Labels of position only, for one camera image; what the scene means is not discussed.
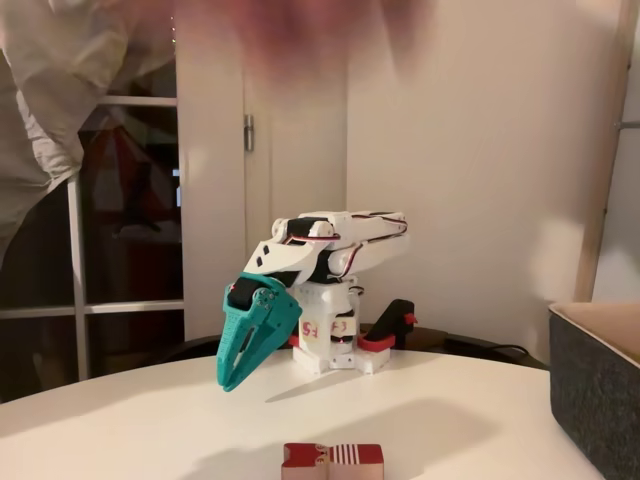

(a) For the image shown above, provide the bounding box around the blurred person's hand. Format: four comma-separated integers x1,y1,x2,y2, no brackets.
172,0,421,64

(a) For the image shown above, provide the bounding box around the white framed glass door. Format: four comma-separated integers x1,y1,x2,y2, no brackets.
0,59,249,404

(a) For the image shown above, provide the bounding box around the light wooden post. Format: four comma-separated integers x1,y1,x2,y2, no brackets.
573,0,640,303

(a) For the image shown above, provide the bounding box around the black clamp with red pad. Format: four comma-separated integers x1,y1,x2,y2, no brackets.
357,298,419,354

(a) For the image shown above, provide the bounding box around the beige curtain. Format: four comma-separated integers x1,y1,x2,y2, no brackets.
0,0,177,264

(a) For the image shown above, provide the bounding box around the black power cable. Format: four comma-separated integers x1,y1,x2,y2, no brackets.
417,339,531,357

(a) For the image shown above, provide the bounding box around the grey felt box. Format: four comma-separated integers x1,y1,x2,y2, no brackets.
547,301,640,480

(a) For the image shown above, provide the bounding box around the red white black servo wire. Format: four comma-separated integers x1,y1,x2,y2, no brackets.
344,213,409,236

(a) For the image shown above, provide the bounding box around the red striped wooden block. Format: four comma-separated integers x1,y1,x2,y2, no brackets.
280,442,385,480

